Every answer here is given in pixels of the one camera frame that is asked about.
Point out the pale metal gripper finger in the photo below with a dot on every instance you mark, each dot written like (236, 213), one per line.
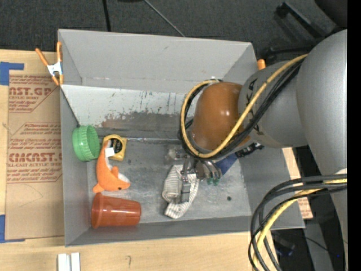
(175, 154)
(185, 189)

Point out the white cloth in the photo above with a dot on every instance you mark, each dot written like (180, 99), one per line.
(172, 185)

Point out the yellow tape measure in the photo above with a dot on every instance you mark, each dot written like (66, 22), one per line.
(119, 148)

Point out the orange toy fish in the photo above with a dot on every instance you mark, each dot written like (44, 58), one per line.
(107, 176)

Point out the orange plastic cup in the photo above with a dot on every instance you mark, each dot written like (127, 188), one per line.
(115, 211)

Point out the green ribbed plastic cap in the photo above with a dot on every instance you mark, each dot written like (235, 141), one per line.
(84, 144)

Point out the grey metal bin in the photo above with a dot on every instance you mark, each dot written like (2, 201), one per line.
(146, 66)

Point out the brown cardboard board red print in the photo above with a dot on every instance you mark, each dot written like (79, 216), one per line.
(34, 151)

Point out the black cylinder on white bracket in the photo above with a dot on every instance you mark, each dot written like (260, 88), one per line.
(249, 150)

